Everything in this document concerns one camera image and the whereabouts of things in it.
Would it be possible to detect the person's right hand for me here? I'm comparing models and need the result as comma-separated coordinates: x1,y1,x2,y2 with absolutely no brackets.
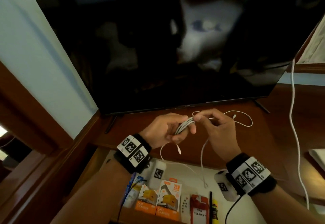
193,108,242,162

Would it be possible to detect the person's left hand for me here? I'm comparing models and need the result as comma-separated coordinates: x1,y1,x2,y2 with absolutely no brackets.
139,113,197,150

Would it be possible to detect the white charging cable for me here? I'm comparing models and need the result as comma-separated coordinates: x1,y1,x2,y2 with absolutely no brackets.
160,110,253,189

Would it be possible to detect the person's right forearm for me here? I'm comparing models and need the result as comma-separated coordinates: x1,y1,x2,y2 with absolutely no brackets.
250,184,325,224

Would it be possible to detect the person's left forearm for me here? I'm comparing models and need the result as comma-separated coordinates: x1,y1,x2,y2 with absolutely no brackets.
51,155,137,224

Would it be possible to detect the black wristband with marker tags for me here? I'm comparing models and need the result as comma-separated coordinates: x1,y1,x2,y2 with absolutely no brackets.
113,134,153,174
226,152,277,197

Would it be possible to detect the black flat screen television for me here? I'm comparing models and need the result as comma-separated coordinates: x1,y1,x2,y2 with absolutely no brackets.
28,0,325,134

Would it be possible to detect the orange charger box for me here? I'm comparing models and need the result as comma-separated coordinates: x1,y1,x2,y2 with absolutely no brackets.
155,178,182,222
134,183,159,216

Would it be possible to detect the small white remote control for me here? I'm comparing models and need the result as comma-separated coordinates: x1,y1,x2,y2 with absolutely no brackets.
180,194,191,224

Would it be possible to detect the red card holder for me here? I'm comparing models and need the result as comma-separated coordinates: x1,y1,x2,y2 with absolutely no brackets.
190,194,210,224

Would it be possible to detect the yellow glue tube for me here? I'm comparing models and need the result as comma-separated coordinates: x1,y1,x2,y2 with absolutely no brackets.
212,199,219,221

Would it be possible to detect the blue and white packet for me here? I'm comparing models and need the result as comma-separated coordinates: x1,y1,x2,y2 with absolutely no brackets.
123,173,143,208

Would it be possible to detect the white flat object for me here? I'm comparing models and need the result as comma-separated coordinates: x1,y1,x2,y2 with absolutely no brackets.
308,149,325,171

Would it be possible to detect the white curtain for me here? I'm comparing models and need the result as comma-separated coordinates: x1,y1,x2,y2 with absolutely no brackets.
296,16,325,65

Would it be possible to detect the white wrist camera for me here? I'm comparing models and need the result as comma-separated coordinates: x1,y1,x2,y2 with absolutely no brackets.
214,170,241,202
148,160,167,190

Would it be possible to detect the black camera cable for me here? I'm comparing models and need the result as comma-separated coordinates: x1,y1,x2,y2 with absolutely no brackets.
225,194,245,224
116,179,148,224

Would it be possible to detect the long white hanging cable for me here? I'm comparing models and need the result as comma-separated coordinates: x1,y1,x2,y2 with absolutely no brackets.
289,59,310,210

